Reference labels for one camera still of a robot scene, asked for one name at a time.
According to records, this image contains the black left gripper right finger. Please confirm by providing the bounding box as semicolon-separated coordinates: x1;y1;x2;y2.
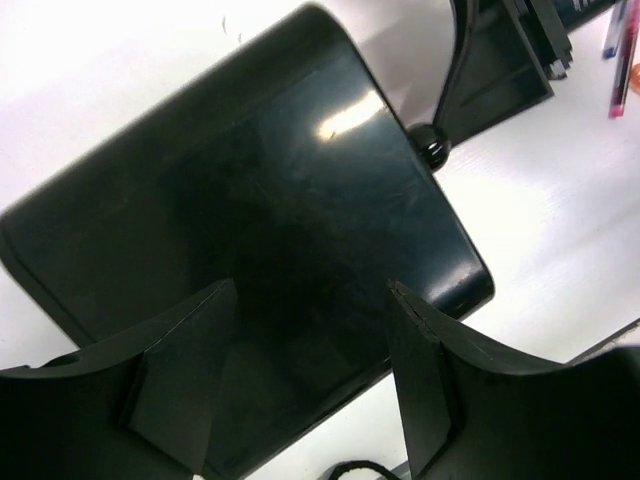
386;282;639;479

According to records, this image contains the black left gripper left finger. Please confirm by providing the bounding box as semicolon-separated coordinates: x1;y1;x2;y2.
1;279;237;479

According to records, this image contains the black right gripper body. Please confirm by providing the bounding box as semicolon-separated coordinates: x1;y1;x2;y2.
520;0;572;80

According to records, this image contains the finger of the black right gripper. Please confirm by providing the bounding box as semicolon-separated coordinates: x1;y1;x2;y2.
433;1;552;143

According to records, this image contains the blue pen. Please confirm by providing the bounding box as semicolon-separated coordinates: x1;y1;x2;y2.
602;1;626;60

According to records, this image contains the red pen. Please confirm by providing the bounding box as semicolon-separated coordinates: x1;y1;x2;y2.
608;1;639;119

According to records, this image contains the black drawer cabinet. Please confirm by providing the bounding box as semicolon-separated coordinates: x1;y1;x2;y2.
1;5;494;479

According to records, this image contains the black drawer knob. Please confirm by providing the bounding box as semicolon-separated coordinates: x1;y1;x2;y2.
408;124;452;172

